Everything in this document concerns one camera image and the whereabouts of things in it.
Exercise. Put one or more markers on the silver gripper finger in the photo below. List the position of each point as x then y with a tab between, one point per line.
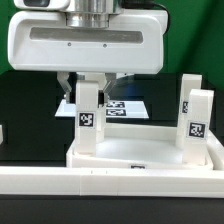
62	78
108	81

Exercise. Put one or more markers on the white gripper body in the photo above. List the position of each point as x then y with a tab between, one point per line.
133	43

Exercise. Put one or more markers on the white desk top tray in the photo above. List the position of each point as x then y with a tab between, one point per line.
142	146

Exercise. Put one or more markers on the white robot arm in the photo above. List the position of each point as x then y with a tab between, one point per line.
87	14

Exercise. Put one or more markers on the white marker sheet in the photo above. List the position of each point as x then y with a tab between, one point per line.
114	109

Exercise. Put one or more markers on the white L-shaped fence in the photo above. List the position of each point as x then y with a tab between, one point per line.
155	179

